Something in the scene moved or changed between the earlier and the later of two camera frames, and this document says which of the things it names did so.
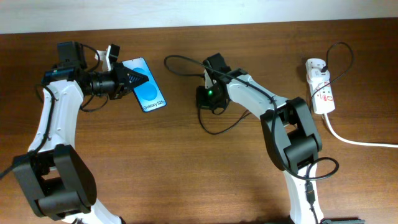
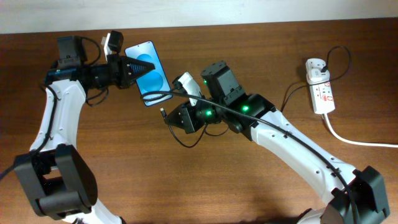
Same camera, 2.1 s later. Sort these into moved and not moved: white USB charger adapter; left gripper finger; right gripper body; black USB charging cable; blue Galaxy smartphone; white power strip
Moved: black USB charging cable; right gripper body; left gripper finger; blue Galaxy smartphone
Not moved: white USB charger adapter; white power strip
